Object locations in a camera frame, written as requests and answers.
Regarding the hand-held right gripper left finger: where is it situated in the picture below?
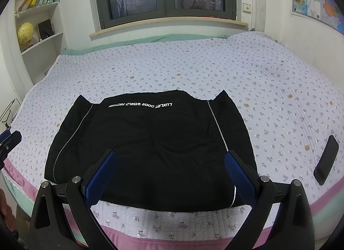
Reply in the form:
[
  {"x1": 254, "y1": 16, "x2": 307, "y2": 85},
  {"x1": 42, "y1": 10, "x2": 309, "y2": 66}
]
[{"x1": 29, "y1": 149, "x2": 118, "y2": 250}]

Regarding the black jacket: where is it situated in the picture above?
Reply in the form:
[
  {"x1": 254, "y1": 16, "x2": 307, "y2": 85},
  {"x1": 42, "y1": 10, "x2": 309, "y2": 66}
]
[{"x1": 44, "y1": 89, "x2": 259, "y2": 212}]

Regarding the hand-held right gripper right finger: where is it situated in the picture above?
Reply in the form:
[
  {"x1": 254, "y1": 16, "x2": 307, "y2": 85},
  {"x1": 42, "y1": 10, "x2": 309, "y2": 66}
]
[{"x1": 224, "y1": 150, "x2": 315, "y2": 250}]

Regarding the black phone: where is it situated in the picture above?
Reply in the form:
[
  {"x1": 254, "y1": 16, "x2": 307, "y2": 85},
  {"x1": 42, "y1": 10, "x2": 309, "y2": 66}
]
[{"x1": 313, "y1": 135, "x2": 339, "y2": 186}]

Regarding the yellow globe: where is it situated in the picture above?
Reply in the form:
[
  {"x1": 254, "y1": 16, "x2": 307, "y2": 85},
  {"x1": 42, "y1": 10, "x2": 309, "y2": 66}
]
[{"x1": 17, "y1": 22, "x2": 35, "y2": 46}]

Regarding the wooden window sill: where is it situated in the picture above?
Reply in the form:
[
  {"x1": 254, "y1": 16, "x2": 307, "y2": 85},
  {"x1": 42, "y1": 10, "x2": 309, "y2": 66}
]
[{"x1": 89, "y1": 20, "x2": 248, "y2": 39}]

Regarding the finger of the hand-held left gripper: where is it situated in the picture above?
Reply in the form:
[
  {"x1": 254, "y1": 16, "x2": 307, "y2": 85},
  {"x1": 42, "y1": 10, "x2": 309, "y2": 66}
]
[{"x1": 0, "y1": 130, "x2": 22, "y2": 160}]

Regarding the small black framed board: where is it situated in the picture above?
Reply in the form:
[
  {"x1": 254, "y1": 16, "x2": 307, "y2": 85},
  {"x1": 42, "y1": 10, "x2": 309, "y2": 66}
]
[{"x1": 37, "y1": 19, "x2": 55, "y2": 40}]

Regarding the white bookshelf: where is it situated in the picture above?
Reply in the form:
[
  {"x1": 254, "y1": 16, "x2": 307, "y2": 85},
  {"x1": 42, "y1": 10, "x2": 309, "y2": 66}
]
[{"x1": 11, "y1": 0, "x2": 68, "y2": 85}]

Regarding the white printed bag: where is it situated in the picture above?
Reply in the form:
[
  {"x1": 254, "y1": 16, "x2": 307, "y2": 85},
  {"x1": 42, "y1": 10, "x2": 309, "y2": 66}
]
[{"x1": 0, "y1": 99, "x2": 20, "y2": 132}]

